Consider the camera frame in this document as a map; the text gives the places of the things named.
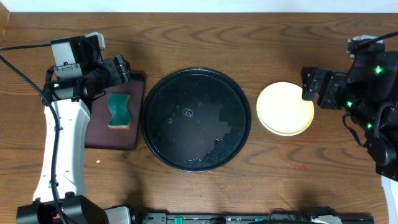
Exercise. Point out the round black tray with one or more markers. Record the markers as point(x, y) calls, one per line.
point(196, 120)

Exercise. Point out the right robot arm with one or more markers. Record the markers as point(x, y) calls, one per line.
point(368, 95)

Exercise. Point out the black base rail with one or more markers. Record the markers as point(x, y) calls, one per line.
point(323, 215)

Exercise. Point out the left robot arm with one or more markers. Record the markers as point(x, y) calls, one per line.
point(61, 190)

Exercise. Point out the rectangular black sponge tray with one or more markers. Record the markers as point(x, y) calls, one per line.
point(99, 135)

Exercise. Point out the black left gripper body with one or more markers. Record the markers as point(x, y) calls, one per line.
point(115, 74)

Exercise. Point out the green yellow sponge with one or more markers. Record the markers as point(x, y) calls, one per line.
point(120, 116)

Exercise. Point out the yellow plate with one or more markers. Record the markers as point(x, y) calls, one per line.
point(281, 109)

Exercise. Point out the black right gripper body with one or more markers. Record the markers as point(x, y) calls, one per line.
point(335, 81)

